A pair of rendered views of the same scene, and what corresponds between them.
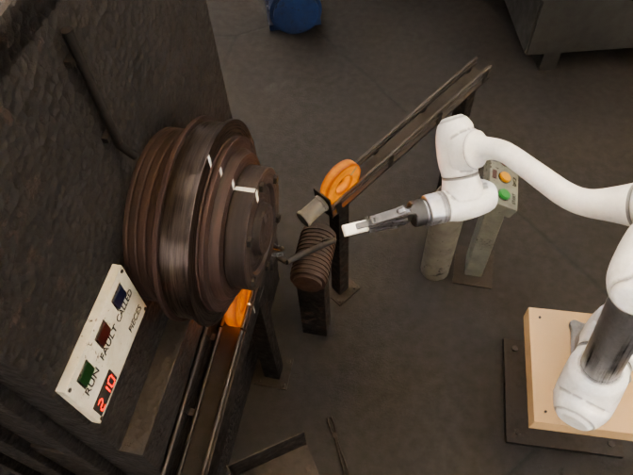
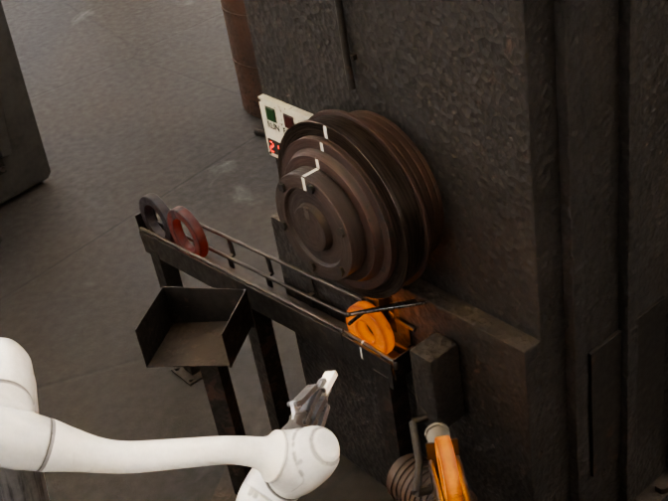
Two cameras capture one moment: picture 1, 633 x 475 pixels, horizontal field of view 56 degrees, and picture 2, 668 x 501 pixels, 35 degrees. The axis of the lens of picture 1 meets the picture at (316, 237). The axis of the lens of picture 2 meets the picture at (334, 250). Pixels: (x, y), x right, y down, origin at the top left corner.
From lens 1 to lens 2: 2.64 m
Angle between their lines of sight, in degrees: 81
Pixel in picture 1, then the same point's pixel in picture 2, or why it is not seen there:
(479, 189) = (250, 479)
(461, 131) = (296, 433)
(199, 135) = (358, 132)
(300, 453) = (227, 359)
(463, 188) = not seen: hidden behind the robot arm
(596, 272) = not seen: outside the picture
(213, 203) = (305, 146)
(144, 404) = not seen: hidden behind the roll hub
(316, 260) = (409, 471)
